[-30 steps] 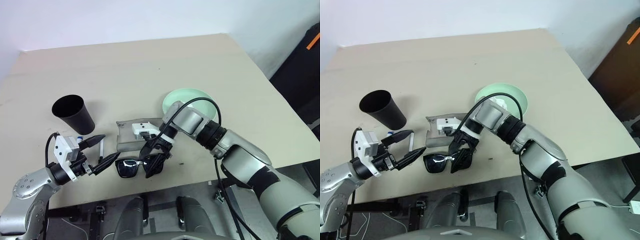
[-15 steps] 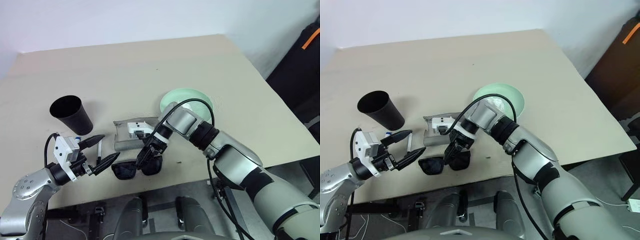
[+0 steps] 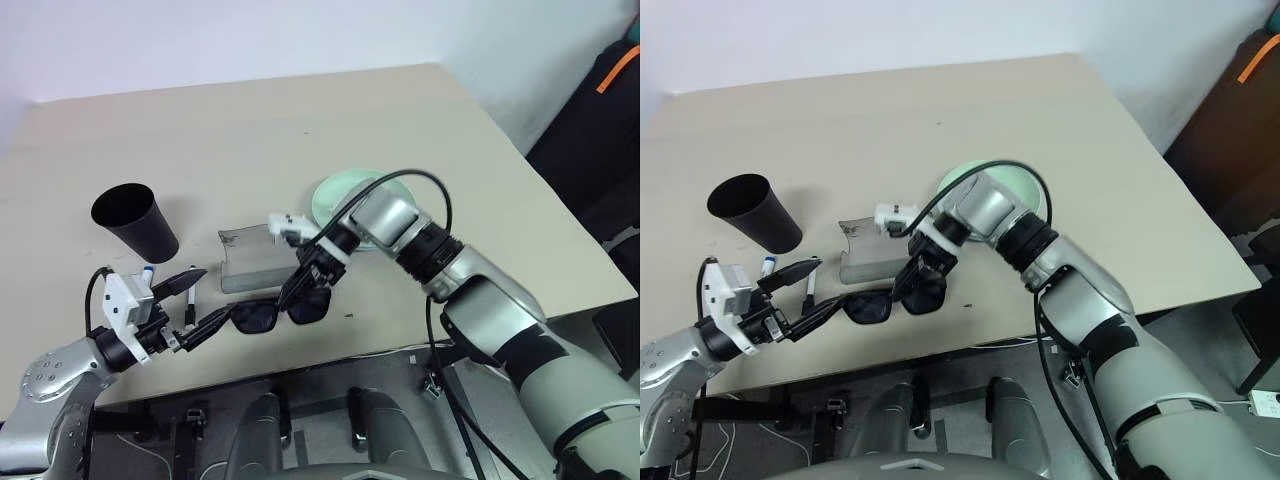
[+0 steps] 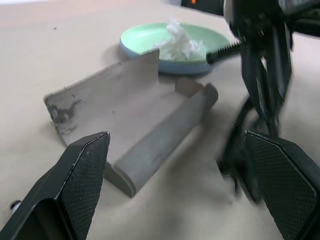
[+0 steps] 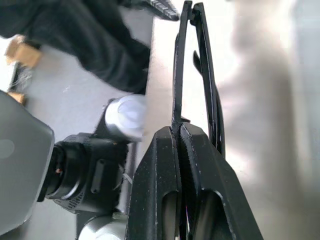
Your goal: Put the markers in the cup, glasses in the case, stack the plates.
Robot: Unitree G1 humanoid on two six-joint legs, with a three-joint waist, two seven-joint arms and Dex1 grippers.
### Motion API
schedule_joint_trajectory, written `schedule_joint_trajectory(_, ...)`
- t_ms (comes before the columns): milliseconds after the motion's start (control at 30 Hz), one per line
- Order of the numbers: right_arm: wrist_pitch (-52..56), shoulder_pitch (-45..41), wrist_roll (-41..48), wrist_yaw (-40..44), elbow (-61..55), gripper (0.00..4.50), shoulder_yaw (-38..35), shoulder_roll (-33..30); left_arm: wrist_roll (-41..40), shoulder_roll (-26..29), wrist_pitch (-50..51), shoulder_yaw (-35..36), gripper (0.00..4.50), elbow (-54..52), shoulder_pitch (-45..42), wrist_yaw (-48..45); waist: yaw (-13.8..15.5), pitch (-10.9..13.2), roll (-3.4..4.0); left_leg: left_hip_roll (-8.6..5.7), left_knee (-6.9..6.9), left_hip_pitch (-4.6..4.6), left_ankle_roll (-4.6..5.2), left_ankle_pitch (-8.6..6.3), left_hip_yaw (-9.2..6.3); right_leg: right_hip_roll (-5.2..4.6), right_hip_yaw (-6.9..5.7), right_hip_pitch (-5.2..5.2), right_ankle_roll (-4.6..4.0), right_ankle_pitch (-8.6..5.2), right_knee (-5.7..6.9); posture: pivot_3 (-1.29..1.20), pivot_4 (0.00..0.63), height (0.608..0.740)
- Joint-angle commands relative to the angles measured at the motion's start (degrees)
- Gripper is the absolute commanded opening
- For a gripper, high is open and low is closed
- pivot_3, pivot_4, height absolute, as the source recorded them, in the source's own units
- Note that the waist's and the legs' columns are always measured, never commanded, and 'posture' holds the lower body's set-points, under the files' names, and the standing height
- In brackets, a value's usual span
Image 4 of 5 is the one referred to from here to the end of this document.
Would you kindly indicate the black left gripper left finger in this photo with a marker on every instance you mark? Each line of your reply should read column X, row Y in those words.
column 62, row 192

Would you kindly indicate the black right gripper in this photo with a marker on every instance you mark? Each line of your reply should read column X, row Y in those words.
column 265, row 12

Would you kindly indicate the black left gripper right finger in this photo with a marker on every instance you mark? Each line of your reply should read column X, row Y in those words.
column 287, row 185

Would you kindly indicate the black glasses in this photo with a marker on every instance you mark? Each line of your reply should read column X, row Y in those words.
column 265, row 82

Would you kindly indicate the black device with orange light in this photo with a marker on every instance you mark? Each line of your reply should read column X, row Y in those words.
column 200, row 5

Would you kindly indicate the crumpled white tissue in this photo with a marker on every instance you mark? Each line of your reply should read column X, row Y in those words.
column 178, row 42

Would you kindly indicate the grey dustpan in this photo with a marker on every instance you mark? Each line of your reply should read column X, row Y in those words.
column 130, row 112

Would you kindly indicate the green plate with blue rim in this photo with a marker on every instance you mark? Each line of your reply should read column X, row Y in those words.
column 140, row 37

